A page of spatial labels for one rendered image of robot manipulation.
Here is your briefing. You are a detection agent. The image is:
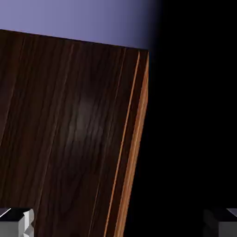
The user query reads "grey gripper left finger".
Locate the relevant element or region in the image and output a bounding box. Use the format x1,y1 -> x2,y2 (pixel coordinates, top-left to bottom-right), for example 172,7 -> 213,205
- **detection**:
0,207 -> 35,237

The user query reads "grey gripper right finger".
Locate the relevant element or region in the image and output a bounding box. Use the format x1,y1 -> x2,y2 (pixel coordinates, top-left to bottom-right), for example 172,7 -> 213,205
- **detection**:
203,208 -> 237,237

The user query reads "dark wood cabinet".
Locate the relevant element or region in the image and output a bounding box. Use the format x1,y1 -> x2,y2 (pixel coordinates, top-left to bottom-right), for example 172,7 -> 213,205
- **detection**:
0,29 -> 150,237

